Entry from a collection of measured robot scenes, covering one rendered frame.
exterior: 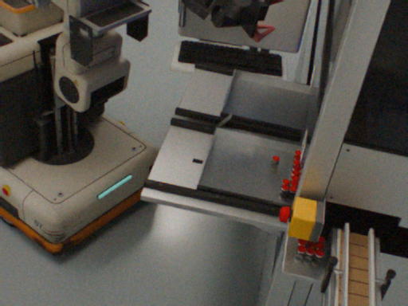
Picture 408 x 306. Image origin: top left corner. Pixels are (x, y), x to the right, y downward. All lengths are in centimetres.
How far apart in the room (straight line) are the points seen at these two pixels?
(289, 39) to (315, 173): 107
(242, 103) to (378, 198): 68
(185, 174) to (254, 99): 45
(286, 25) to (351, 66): 115
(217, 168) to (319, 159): 40
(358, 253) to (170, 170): 56
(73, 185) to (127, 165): 24
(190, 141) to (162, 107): 160
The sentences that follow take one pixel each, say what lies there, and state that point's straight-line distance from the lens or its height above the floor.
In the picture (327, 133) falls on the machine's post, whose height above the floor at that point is 122.
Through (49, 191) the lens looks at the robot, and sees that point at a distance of 246.
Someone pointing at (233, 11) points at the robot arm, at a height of 133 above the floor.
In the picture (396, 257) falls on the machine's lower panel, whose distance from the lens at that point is 161.
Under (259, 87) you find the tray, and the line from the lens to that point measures 204.
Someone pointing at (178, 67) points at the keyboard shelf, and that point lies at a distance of 222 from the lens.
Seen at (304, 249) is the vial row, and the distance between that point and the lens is 147.
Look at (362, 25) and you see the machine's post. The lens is 119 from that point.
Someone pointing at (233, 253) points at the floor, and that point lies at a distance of 263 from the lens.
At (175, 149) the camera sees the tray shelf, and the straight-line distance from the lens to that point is 173.
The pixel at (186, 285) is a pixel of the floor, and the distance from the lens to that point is 250.
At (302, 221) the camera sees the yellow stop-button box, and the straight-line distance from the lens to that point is 140.
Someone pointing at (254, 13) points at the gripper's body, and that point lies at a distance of 159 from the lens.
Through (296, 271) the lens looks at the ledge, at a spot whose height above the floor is 88.
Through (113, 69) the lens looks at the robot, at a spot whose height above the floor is 80.
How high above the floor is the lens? 201
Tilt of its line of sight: 40 degrees down
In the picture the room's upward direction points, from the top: 12 degrees clockwise
